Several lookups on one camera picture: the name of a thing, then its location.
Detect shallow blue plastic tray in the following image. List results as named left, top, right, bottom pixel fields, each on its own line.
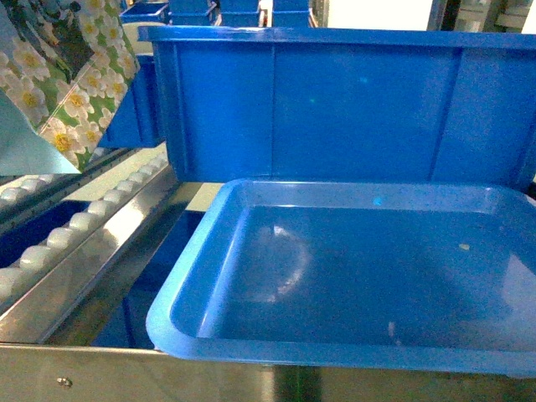
left=146, top=179, right=535, bottom=379

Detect flower gift bag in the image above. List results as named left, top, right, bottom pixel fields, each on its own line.
left=1, top=1, right=139, bottom=176

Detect large blue storage crate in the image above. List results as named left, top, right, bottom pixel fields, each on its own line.
left=138, top=25, right=535, bottom=191

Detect blue crate on left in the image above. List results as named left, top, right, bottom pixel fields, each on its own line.
left=99, top=54, right=163, bottom=148

